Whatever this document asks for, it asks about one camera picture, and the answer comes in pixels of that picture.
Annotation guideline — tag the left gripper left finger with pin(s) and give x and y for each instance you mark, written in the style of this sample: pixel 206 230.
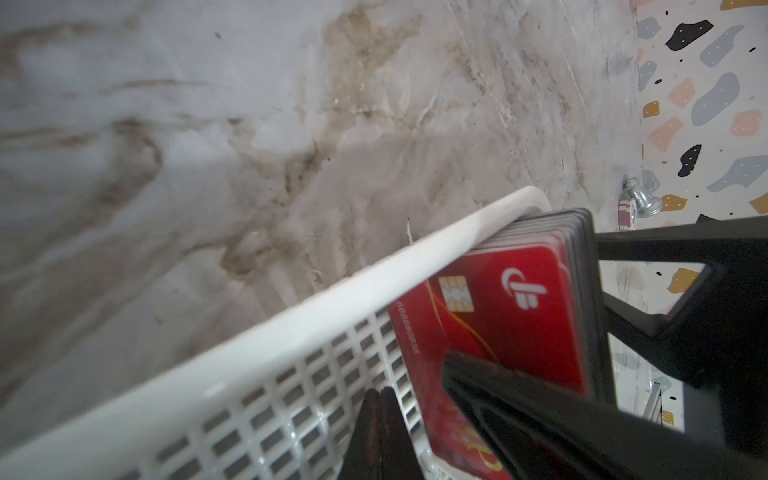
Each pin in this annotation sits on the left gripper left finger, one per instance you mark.
pixel 362 459

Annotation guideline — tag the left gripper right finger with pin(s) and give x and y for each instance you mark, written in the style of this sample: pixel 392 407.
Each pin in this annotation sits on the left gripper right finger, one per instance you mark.
pixel 398 460

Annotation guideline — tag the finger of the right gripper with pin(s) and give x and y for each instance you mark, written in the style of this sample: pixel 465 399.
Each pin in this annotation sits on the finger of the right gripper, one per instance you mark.
pixel 540 431
pixel 716 333

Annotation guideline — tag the stack of red cards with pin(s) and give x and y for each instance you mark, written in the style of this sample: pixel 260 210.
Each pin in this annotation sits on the stack of red cards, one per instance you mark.
pixel 576 288

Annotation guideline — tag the white plastic mesh basket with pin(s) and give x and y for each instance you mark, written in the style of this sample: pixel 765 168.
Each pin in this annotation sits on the white plastic mesh basket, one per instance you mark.
pixel 151 431

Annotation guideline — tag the small silver metal object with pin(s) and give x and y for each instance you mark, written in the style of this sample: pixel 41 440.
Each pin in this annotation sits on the small silver metal object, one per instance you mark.
pixel 635 202

